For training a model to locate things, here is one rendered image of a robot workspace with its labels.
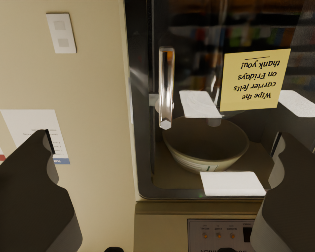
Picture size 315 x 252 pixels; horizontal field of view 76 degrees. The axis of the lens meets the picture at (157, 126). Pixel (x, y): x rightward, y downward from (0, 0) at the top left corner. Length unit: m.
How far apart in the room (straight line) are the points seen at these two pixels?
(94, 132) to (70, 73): 0.25
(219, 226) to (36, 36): 0.73
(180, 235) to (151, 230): 0.05
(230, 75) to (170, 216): 0.26
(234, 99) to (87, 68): 0.57
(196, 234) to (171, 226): 0.05
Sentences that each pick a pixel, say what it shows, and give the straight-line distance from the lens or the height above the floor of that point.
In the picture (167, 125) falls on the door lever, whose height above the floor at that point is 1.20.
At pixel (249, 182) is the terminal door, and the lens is 0.39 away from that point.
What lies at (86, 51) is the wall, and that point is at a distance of 0.74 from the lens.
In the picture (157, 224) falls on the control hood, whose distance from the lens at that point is 0.41.
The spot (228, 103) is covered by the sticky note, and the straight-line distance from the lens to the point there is 0.29.
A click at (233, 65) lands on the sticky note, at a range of 0.27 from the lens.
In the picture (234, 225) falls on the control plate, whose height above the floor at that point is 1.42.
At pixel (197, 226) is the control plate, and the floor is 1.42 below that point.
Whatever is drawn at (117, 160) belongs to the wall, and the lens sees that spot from 0.93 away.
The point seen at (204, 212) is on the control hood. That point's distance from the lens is 0.41.
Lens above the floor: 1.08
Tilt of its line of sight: 31 degrees up
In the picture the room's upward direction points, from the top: 180 degrees clockwise
